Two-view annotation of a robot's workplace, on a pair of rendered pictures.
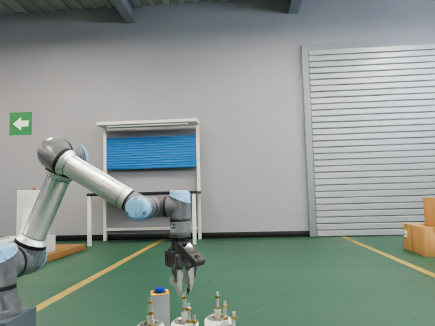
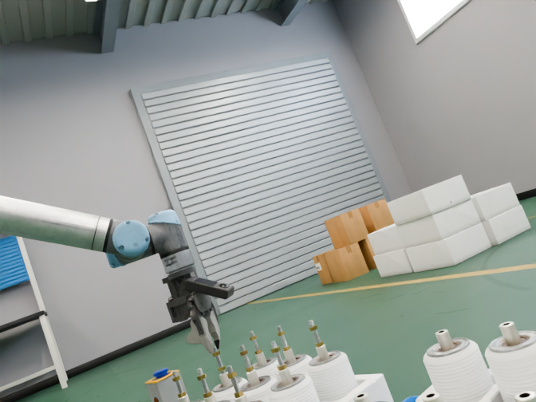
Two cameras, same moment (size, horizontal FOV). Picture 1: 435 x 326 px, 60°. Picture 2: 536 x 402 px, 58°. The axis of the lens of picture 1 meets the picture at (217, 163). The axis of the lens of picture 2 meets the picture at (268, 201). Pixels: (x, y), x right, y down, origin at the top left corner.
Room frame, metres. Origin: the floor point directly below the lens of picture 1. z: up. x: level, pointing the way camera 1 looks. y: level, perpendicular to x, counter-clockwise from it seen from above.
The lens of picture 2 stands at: (0.18, 0.50, 0.52)
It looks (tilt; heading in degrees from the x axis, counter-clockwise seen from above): 6 degrees up; 331
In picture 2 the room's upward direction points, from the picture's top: 21 degrees counter-clockwise
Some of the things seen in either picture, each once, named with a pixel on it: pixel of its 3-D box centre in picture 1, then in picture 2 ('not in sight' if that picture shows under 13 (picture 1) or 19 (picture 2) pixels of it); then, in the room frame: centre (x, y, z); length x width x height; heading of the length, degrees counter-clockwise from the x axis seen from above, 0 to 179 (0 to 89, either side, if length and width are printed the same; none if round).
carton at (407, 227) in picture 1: (420, 236); (333, 264); (4.37, -2.31, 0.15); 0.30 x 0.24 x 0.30; 85
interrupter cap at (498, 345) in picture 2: not in sight; (514, 342); (0.72, -0.13, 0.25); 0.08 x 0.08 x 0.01
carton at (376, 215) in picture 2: not in sight; (373, 218); (4.04, -2.75, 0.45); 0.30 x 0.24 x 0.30; 174
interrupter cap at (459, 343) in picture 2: not in sight; (447, 348); (0.84, -0.10, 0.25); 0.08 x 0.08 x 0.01
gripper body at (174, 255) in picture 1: (179, 250); (187, 294); (1.36, 0.14, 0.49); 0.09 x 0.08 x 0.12; 42
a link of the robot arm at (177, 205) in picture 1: (178, 205); (167, 234); (1.36, 0.14, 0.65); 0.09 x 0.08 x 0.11; 82
